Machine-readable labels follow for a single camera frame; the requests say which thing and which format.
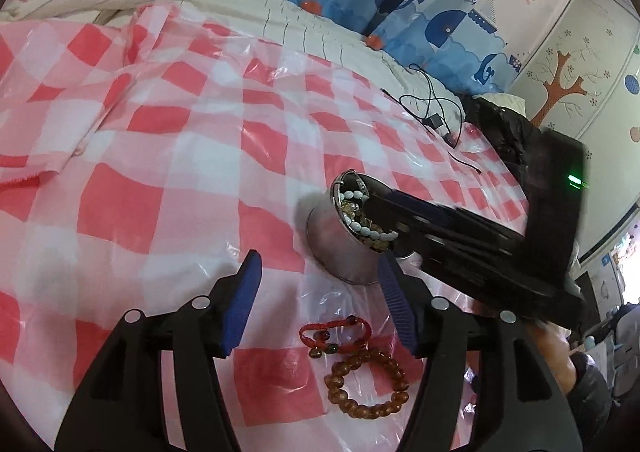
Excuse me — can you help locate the white pearl bead bracelet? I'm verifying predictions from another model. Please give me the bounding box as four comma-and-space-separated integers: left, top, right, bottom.
335, 176, 402, 243

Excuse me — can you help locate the red string bead bracelet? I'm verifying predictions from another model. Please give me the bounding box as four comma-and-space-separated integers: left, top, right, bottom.
297, 315, 374, 360

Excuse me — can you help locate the brown amber bead bracelet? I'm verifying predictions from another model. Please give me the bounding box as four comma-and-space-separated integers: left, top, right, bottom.
323, 348, 411, 422

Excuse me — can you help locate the right human hand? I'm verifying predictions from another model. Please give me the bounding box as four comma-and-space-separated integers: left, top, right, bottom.
525, 321, 577, 394

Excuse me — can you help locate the round silver metal tin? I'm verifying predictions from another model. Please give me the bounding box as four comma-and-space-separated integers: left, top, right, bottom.
306, 168, 412, 287

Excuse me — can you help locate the black jacket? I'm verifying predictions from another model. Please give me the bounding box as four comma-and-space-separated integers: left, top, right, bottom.
461, 96, 552, 183

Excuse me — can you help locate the red white checkered plastic sheet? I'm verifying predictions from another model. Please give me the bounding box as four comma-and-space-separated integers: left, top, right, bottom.
1, 2, 526, 451

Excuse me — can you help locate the white striped bed sheet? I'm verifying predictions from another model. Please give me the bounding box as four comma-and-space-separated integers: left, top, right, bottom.
171, 0, 464, 134

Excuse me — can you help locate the black charger cable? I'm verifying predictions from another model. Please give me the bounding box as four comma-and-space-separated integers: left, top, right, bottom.
380, 62, 484, 176

